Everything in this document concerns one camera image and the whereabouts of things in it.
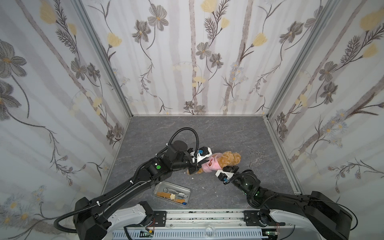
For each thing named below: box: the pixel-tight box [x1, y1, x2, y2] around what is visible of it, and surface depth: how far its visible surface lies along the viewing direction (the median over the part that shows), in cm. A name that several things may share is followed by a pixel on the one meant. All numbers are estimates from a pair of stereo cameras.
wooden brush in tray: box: [156, 192, 186, 204], surface depth 82 cm
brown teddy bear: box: [186, 151, 242, 175], surface depth 74 cm
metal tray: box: [153, 180, 191, 206], surface depth 84 cm
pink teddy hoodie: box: [201, 152, 223, 173], surface depth 73 cm
